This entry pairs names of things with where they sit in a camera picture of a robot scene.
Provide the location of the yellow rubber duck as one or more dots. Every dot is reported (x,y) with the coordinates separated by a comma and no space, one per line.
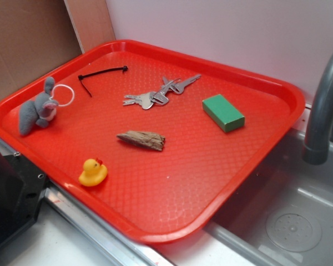
(94,172)

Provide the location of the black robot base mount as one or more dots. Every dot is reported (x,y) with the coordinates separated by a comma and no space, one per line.
(22,186)

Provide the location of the grey plush rabbit toy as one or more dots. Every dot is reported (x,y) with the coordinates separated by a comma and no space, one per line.
(39,111)

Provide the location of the brown wood piece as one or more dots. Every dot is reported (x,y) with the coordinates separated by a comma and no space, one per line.
(143,139)

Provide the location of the green rectangular block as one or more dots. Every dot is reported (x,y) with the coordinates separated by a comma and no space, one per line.
(223,113)

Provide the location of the grey toy sink basin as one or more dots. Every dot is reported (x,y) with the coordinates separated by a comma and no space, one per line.
(282,214)

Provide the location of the grey toy faucet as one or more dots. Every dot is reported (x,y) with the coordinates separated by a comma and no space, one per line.
(319,131)

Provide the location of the brown cardboard panel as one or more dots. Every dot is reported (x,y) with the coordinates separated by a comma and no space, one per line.
(39,36)

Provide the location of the silver key bunch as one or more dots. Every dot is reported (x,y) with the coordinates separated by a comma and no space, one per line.
(147,100)

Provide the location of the red plastic tray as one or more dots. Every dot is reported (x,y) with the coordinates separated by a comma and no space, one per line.
(153,196)

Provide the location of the black zip tie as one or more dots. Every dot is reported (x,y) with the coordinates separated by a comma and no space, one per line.
(123,69)

